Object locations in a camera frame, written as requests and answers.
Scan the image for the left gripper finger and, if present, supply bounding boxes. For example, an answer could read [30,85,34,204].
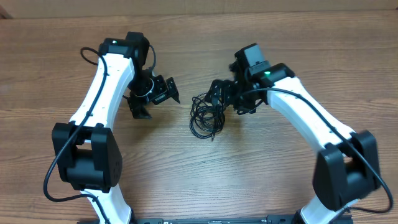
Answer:
[127,98,152,119]
[166,77,180,103]

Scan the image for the black cable silver plugs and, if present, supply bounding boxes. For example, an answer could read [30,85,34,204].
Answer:
[189,93,225,141]

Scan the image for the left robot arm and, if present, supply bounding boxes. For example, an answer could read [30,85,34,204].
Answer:
[43,32,179,223]

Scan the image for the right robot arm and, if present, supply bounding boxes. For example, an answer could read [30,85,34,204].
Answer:
[204,44,382,223]

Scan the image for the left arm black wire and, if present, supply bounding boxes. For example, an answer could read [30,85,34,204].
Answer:
[43,46,156,224]

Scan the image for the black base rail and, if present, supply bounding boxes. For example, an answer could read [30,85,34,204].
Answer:
[77,213,354,224]

